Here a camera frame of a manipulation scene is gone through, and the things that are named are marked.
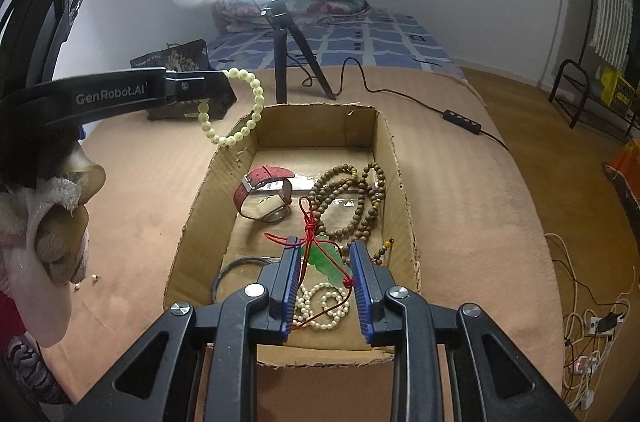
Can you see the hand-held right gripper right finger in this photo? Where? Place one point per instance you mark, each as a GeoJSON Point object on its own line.
{"type": "Point", "coordinates": [361, 292]}

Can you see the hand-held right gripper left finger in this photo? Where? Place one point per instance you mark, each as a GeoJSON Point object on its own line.
{"type": "Point", "coordinates": [292, 292]}

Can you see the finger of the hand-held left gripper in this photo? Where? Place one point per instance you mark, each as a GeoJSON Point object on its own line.
{"type": "Point", "coordinates": [200, 85]}

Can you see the black bangle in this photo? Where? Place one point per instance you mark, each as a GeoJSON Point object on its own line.
{"type": "Point", "coordinates": [227, 269]}

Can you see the cardboard box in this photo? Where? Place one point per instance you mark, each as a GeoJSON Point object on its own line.
{"type": "Point", "coordinates": [240, 182]}

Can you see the person's left hand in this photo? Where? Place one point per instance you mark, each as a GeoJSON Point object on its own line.
{"type": "Point", "coordinates": [60, 247]}

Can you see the black snack bag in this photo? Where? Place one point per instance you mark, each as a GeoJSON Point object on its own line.
{"type": "Point", "coordinates": [172, 55]}

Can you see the black tripod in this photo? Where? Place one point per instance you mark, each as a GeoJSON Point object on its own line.
{"type": "Point", "coordinates": [281, 52]}

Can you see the blue patterned bedsheet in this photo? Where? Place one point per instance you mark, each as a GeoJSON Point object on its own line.
{"type": "Point", "coordinates": [380, 40]}

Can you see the patterned dark clothing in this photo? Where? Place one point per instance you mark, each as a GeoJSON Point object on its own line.
{"type": "Point", "coordinates": [30, 372]}

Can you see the orange fringed cloth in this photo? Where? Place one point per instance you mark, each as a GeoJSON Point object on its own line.
{"type": "Point", "coordinates": [627, 169]}

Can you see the black clothes rack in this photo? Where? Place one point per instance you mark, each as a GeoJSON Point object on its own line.
{"type": "Point", "coordinates": [575, 87]}

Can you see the yellow box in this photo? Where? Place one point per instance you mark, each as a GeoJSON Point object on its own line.
{"type": "Point", "coordinates": [619, 85]}

